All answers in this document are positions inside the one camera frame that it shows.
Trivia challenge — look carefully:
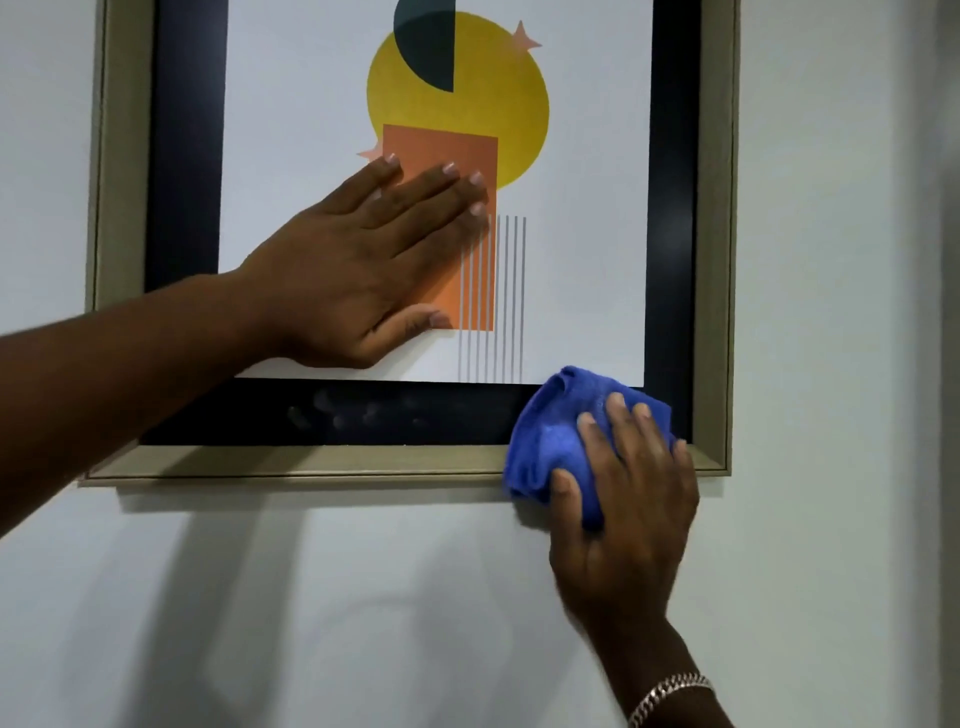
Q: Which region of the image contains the gold chain bracelet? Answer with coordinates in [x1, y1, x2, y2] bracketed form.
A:
[627, 672, 716, 728]

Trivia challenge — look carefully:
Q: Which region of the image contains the person's right forearm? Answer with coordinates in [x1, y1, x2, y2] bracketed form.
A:
[588, 616, 735, 728]

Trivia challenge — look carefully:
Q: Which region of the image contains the blue microfiber cloth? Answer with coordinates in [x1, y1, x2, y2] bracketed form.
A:
[504, 365, 680, 532]

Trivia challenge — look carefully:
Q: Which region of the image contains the person's left forearm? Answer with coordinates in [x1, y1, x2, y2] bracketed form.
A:
[0, 268, 280, 538]

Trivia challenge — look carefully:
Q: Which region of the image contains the person's left hand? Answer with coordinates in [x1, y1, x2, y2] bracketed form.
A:
[238, 153, 491, 370]

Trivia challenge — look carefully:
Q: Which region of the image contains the framed abstract art print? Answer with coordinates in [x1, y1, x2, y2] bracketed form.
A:
[78, 0, 742, 489]

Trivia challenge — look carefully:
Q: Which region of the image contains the person's right hand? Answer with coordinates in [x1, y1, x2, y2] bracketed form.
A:
[549, 392, 701, 637]

